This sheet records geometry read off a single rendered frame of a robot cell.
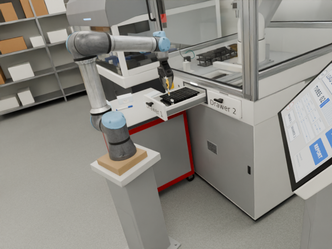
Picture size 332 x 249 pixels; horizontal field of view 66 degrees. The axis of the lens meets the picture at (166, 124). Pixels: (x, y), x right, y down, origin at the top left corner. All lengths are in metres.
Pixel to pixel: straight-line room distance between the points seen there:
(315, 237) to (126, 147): 0.92
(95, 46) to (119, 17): 1.18
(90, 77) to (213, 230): 1.32
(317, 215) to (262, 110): 0.62
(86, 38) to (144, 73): 1.34
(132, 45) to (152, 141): 0.84
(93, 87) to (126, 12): 1.17
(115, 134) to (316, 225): 0.95
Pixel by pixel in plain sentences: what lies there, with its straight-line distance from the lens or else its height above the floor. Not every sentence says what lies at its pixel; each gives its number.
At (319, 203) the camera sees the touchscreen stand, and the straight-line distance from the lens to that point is 1.13.
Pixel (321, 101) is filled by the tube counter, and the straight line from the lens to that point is 1.04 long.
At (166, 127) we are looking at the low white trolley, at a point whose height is 0.63.
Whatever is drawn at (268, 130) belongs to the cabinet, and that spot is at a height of 0.72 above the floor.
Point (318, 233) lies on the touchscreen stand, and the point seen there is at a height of 0.60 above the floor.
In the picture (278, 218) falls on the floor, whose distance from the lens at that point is 2.08.
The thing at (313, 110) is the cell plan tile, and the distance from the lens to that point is 1.04.
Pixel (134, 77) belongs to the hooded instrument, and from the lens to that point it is 2.49.
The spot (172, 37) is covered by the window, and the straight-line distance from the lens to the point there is 1.98.
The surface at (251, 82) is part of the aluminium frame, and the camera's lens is 1.41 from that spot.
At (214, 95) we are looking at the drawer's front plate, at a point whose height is 0.91.
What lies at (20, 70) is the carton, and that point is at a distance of 5.26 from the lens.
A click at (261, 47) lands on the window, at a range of 1.42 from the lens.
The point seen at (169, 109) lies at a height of 0.87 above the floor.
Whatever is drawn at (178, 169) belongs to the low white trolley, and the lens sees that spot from 2.19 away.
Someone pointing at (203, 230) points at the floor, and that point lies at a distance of 1.99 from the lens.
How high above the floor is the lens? 1.52
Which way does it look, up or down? 26 degrees down
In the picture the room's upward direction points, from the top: 10 degrees counter-clockwise
